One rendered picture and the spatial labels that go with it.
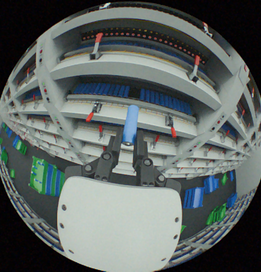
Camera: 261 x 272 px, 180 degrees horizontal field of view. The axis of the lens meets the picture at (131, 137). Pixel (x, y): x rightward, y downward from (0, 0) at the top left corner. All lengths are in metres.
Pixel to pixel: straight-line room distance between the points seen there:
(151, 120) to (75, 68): 0.31
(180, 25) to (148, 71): 0.19
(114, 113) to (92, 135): 0.22
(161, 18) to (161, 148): 0.56
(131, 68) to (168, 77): 0.09
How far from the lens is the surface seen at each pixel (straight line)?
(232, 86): 0.39
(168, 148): 0.54
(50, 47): 0.39
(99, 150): 0.67
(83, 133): 0.53
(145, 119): 0.33
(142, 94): 0.37
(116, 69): 0.25
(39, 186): 0.97
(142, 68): 0.24
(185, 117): 0.40
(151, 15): 0.27
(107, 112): 0.34
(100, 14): 0.30
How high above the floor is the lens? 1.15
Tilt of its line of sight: 54 degrees down
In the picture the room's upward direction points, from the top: 15 degrees clockwise
